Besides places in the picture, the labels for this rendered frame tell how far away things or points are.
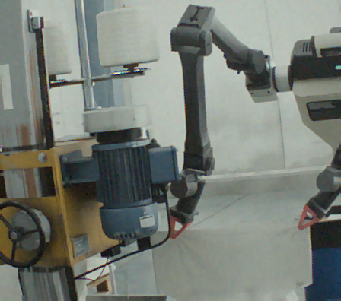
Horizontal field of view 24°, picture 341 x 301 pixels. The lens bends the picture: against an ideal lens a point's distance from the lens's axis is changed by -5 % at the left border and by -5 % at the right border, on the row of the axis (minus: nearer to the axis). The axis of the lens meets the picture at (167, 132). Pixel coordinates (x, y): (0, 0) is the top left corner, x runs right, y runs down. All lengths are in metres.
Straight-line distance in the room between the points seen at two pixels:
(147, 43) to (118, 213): 0.46
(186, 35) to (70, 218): 0.58
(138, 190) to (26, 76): 0.41
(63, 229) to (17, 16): 0.57
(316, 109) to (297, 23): 7.84
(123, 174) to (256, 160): 8.67
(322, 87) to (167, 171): 0.75
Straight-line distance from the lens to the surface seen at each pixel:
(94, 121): 2.11
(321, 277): 4.63
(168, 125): 11.09
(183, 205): 2.46
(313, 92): 2.69
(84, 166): 2.17
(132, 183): 2.13
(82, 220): 2.24
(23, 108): 2.16
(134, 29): 2.24
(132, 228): 2.13
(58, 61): 2.37
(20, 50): 2.16
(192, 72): 2.31
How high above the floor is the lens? 1.46
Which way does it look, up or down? 3 degrees down
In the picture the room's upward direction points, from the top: 7 degrees counter-clockwise
